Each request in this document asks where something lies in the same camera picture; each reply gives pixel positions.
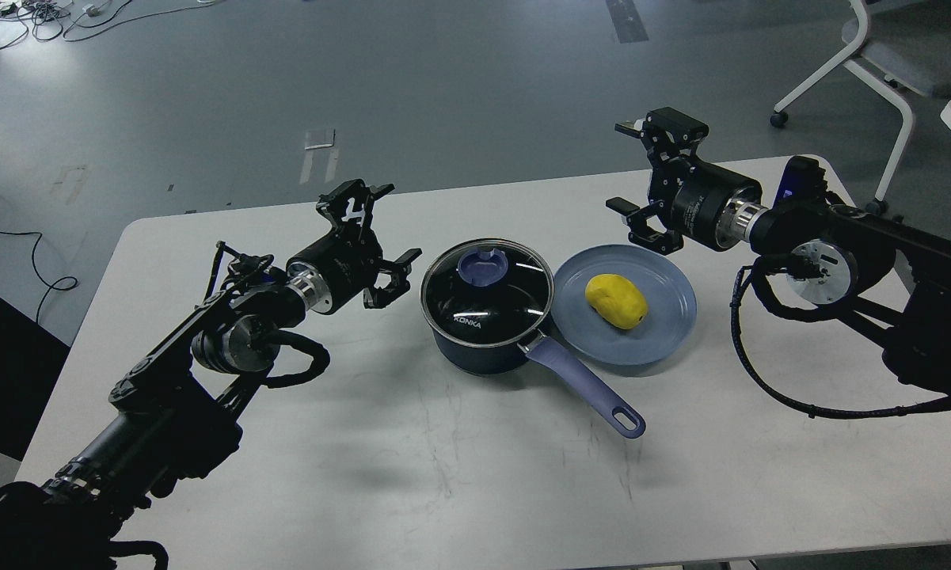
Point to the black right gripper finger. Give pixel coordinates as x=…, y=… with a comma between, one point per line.
x=666, y=134
x=641, y=234

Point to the white office chair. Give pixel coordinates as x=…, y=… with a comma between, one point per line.
x=899, y=47

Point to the blue round plate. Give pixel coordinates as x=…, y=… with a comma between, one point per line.
x=672, y=302

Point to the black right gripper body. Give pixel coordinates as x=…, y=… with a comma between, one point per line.
x=695, y=201

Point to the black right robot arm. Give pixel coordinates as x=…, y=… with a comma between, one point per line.
x=817, y=258

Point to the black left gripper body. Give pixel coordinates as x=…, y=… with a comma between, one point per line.
x=342, y=264

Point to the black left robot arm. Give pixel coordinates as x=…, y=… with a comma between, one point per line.
x=178, y=407

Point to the dark blue saucepan purple handle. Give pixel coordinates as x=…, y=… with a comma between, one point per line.
x=537, y=346

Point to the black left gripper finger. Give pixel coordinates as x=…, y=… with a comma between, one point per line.
x=350, y=205
x=398, y=273

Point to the glass pot lid blue knob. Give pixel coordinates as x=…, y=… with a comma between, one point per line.
x=487, y=293

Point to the black box at left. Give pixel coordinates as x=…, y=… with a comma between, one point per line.
x=31, y=359

